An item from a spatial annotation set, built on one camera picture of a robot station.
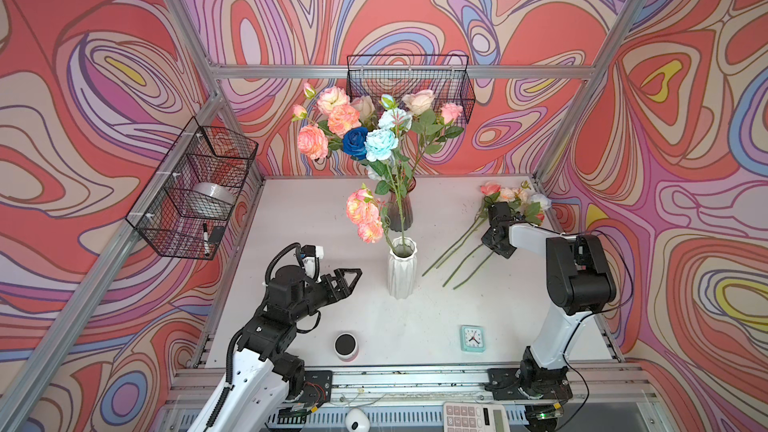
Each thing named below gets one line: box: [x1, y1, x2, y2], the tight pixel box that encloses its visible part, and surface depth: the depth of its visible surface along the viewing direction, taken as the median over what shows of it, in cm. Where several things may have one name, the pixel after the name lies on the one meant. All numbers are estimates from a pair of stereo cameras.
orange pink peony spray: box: [345, 183, 396, 253], surface depth 60 cm
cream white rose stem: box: [351, 95, 378, 131], surface depth 77 cm
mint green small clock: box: [460, 325, 486, 353], surface depth 80 cm
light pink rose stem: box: [409, 103, 464, 181], surface depth 82 cm
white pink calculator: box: [443, 402, 511, 432], surface depth 69 cm
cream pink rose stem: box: [402, 90, 435, 115], surface depth 76 cm
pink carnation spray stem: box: [303, 82, 350, 115], surface depth 69 cm
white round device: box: [345, 408, 371, 432], surface depth 69 cm
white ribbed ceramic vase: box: [388, 236, 418, 299], surface depth 76 cm
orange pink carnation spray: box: [292, 104, 361, 160], surface depth 65 cm
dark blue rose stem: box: [342, 126, 368, 161], surface depth 66 cm
